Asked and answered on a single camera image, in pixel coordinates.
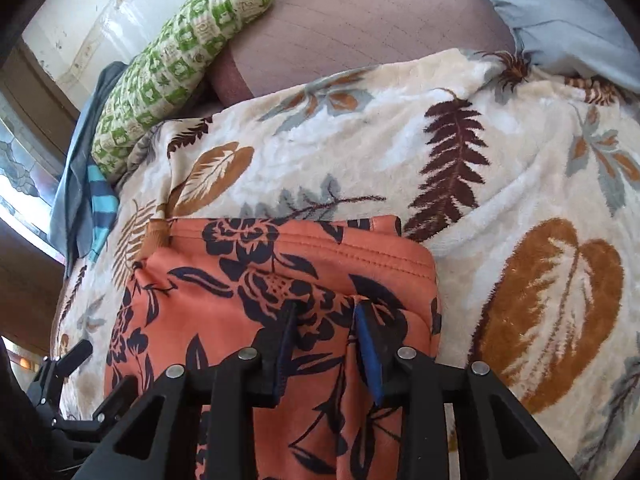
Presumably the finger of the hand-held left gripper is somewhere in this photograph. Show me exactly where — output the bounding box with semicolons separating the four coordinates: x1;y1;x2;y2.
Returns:
92;375;138;428
57;339;95;371

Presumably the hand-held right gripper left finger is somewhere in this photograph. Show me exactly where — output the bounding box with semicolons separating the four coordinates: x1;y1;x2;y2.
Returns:
82;302;301;480

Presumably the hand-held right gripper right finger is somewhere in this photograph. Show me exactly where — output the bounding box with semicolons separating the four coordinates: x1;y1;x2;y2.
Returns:
352;297;581;480

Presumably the orange floral garment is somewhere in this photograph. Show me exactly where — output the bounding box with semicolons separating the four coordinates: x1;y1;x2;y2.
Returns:
102;215;443;480

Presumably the teal striped cloth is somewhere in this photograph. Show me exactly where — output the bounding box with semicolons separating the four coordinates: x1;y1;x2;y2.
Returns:
87;162;121;263

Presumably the grey-blue cloth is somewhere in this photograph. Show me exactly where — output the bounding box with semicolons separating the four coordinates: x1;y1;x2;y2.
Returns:
50;60;128;278

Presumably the patterned glass window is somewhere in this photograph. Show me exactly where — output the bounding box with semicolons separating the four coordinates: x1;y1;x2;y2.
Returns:
0;115;66;256

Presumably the cream leaf-print blanket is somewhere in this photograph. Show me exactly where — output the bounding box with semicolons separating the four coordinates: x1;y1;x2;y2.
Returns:
50;47;640;480

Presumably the green patterned pillow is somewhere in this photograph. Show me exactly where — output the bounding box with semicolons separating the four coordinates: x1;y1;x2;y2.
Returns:
90;0;308;181

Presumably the pink bedsheet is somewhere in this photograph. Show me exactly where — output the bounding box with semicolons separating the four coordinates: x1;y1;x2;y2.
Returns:
207;0;518;108

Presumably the light blue pillow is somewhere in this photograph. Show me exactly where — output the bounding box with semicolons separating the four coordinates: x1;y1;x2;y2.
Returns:
445;0;640;81

